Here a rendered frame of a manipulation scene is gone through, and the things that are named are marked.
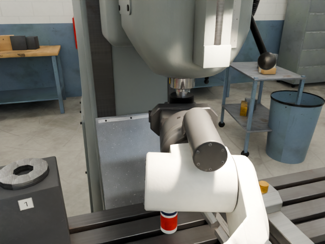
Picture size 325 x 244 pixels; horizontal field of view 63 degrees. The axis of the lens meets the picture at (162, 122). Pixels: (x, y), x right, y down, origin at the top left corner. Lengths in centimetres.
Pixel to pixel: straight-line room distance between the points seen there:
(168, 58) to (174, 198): 20
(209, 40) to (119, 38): 24
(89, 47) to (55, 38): 385
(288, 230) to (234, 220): 33
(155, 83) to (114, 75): 14
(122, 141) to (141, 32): 54
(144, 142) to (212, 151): 65
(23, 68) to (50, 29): 77
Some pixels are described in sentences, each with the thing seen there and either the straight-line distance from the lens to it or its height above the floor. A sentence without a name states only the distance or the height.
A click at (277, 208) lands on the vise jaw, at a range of 66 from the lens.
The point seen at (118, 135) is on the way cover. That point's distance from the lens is 88.
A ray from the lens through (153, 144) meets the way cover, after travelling 90.
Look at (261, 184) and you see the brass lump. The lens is 64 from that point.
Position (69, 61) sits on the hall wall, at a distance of 471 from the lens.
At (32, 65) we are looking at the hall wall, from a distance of 478.
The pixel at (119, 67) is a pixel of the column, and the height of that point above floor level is 125.
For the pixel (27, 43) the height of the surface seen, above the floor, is 97.
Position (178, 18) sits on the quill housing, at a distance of 38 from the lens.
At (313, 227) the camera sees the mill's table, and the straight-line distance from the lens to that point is 78.
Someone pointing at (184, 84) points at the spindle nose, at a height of 129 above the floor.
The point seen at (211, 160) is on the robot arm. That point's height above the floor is 128.
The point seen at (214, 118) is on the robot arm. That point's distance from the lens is 47.
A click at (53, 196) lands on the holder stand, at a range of 55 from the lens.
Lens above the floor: 141
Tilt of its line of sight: 23 degrees down
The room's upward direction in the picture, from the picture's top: straight up
